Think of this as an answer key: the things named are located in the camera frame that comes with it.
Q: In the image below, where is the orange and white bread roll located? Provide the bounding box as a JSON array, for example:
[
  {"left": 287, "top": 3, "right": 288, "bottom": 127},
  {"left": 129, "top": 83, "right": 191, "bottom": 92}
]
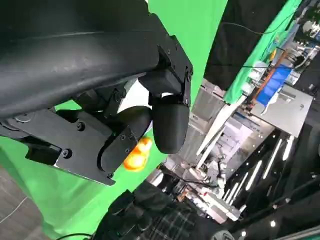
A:
[{"left": 123, "top": 136, "right": 153, "bottom": 173}]

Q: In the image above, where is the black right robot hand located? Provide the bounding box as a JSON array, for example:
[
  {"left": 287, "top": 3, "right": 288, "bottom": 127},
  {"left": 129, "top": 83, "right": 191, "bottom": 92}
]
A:
[{"left": 96, "top": 188, "right": 161, "bottom": 240}]

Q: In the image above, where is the black curtain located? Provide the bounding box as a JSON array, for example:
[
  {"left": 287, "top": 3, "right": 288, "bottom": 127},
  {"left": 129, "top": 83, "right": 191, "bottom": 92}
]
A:
[{"left": 203, "top": 0, "right": 297, "bottom": 92}]

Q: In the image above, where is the green table cloth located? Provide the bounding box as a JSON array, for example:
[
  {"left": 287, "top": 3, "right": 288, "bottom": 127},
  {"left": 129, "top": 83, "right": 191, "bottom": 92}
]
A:
[{"left": 0, "top": 0, "right": 230, "bottom": 240}]

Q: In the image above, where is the white cable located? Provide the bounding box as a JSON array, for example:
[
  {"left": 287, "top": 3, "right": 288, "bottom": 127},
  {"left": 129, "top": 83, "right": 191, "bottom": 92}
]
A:
[{"left": 0, "top": 196, "right": 29, "bottom": 219}]

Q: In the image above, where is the lilac plate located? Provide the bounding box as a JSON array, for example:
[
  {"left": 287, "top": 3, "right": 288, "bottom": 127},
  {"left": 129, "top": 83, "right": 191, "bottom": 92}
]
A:
[{"left": 124, "top": 77, "right": 174, "bottom": 101}]

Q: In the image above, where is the white beam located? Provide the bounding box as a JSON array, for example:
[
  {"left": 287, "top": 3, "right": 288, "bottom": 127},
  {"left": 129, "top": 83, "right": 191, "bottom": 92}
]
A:
[{"left": 196, "top": 94, "right": 250, "bottom": 163}]

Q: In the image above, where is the black cable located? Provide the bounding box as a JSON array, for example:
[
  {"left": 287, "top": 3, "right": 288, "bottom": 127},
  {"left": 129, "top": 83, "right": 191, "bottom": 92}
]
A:
[{"left": 49, "top": 233, "right": 94, "bottom": 240}]

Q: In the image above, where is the green cloth on workshop desk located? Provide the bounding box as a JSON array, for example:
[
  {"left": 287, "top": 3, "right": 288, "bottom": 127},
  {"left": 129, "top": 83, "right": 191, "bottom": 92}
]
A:
[{"left": 223, "top": 0, "right": 305, "bottom": 105}]

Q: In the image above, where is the blue box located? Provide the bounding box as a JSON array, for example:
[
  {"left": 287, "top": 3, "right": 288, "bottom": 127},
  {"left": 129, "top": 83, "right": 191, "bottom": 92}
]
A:
[{"left": 257, "top": 63, "right": 293, "bottom": 103}]

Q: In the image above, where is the grey metal machine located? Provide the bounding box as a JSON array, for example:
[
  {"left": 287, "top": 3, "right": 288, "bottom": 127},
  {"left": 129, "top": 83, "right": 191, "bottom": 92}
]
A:
[{"left": 186, "top": 78, "right": 228, "bottom": 161}]

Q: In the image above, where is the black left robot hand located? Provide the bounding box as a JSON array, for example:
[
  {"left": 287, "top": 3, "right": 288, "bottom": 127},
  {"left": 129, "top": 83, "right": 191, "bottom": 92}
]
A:
[{"left": 0, "top": 0, "right": 194, "bottom": 187}]

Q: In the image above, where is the silver metal cabinet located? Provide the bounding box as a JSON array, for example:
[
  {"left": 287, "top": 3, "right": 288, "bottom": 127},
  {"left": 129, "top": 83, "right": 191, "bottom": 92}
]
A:
[{"left": 249, "top": 84, "right": 315, "bottom": 138}]

